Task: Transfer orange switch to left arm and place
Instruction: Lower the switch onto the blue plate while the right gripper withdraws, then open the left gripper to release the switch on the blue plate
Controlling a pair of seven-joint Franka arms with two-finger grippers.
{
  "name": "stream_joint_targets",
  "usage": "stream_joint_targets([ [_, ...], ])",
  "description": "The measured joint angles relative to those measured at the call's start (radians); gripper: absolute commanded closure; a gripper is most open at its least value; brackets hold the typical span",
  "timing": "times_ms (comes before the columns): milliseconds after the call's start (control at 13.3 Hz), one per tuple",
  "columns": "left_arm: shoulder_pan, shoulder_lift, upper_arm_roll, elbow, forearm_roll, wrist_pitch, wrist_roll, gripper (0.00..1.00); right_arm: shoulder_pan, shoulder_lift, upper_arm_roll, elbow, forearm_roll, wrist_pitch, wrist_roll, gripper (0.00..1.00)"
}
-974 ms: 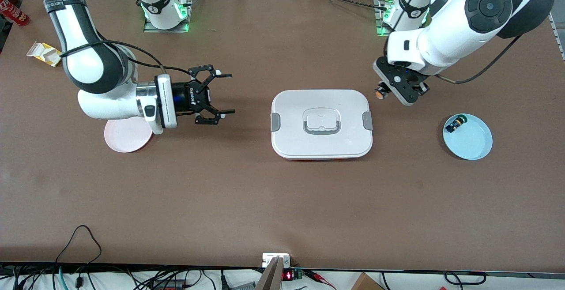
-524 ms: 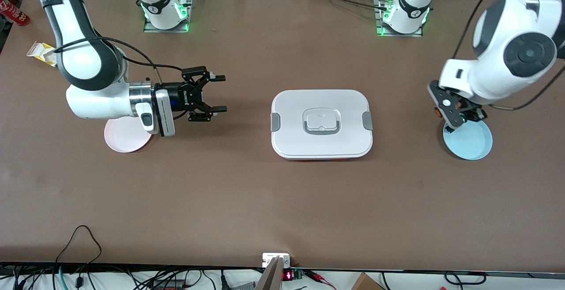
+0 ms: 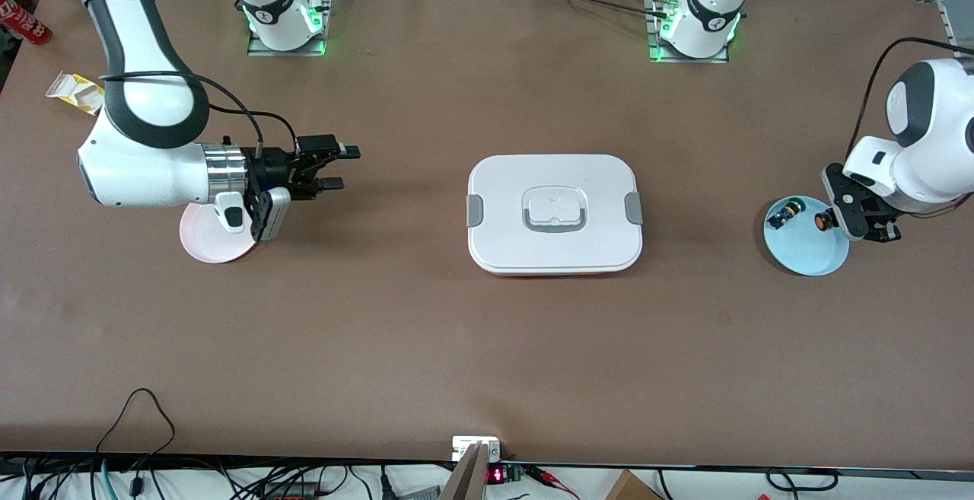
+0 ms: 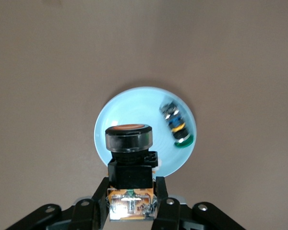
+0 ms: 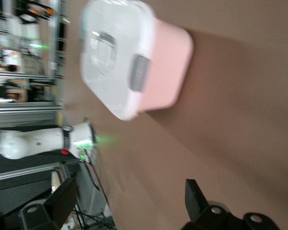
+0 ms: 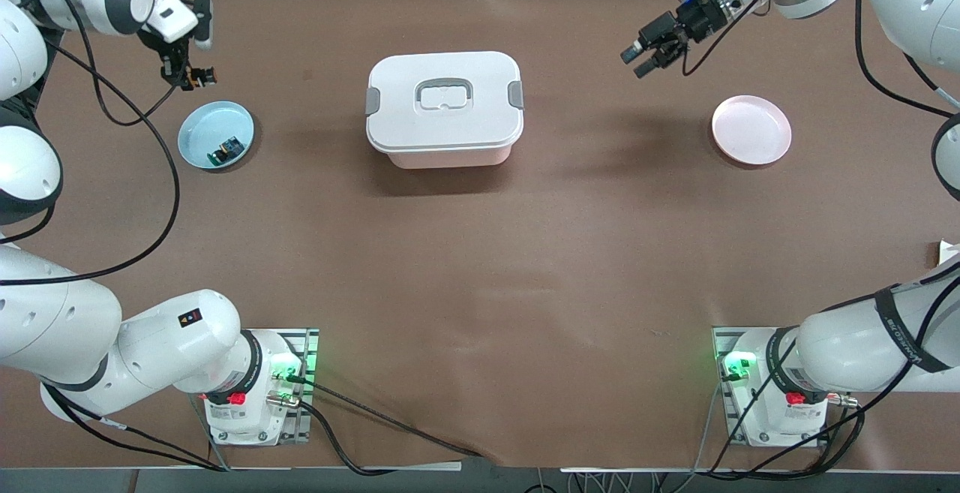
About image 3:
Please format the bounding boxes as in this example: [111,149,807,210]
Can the pink round plate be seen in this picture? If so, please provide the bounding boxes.
[180,199,263,264]

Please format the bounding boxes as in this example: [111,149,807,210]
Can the blue yellow black switch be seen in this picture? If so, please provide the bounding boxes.
[767,199,807,231]

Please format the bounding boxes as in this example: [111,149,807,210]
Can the brown cardboard box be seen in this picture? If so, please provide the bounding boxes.
[605,470,664,500]

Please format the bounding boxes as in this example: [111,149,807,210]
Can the black cable loop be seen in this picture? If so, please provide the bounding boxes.
[765,468,839,495]

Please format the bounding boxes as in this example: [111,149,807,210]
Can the red clip wires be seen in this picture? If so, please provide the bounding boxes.
[525,466,581,500]

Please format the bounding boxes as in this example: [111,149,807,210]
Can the small white bracket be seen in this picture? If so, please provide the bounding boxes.
[452,436,501,463]

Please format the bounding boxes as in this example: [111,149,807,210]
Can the light blue round plate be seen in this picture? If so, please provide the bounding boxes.
[763,196,850,277]

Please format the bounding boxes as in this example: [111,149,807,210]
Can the white box with grey handle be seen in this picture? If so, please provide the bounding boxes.
[466,154,644,278]

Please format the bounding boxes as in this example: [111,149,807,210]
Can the beige metal bar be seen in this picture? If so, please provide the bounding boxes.
[440,443,488,500]

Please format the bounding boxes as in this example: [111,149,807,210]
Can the crumpled yellow white carton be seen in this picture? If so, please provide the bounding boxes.
[46,72,106,115]

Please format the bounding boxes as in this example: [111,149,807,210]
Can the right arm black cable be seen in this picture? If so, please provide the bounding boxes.
[99,72,299,154]

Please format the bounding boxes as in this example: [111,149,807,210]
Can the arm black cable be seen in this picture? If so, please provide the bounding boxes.
[845,36,974,164]
[99,72,299,154]

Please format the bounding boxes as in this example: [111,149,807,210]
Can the red can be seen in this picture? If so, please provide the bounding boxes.
[0,0,53,46]

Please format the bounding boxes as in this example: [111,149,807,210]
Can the thin black looped cable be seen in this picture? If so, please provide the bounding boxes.
[95,387,177,478]

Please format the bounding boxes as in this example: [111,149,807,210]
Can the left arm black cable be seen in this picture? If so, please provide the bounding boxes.
[845,36,974,164]

